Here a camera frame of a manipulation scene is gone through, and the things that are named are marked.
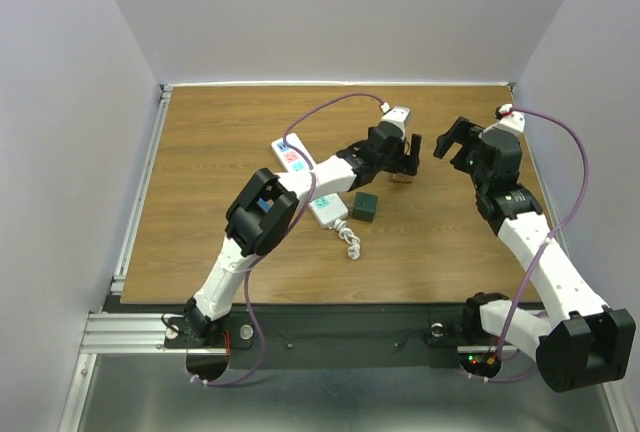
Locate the orange cube plug adapter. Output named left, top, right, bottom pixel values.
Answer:
left=391, top=173, right=414, bottom=184

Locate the dark green cube adapter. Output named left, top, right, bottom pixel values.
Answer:
left=351, top=192, right=378, bottom=223

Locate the white multicolour power strip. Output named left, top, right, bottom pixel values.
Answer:
left=271, top=133, right=348, bottom=230

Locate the blue cube plug adapter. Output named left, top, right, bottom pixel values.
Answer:
left=257, top=197, right=273, bottom=213

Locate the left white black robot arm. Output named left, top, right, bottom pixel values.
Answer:
left=183, top=121, right=422, bottom=346

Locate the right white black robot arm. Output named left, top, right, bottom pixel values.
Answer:
left=434, top=112, right=636, bottom=392

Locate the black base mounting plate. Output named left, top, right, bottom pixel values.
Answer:
left=102, top=303, right=546, bottom=371

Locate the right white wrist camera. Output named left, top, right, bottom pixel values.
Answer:
left=483, top=103, right=526, bottom=137

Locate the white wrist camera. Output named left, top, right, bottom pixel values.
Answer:
left=381, top=106, right=411, bottom=137
left=483, top=103, right=526, bottom=137

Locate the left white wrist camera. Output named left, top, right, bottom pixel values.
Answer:
left=381, top=106, right=411, bottom=137

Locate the white bundled power cord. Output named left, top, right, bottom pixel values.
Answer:
left=331, top=217, right=363, bottom=262

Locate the right aluminium frame rail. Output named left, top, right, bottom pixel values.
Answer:
left=514, top=78, right=639, bottom=431

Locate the aluminium frame rail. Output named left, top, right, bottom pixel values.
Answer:
left=57, top=83, right=174, bottom=432
left=514, top=78, right=639, bottom=431

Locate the left aluminium frame rail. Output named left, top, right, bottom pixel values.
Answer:
left=57, top=83, right=174, bottom=432

